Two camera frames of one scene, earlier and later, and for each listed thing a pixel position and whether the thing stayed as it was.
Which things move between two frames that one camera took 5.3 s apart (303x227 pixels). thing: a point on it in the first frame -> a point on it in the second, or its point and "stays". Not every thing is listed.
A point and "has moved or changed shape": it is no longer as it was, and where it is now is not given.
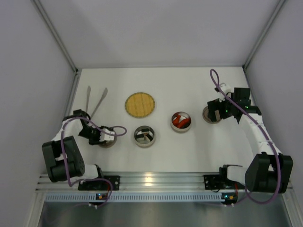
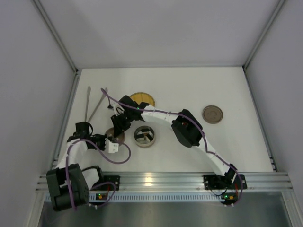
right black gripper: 213,109 -> 122,120
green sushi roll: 145,130 stays
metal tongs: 105,92 stays
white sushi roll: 140,137 stays
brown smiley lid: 109,144 has moved or changed shape
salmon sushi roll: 147,137 stays
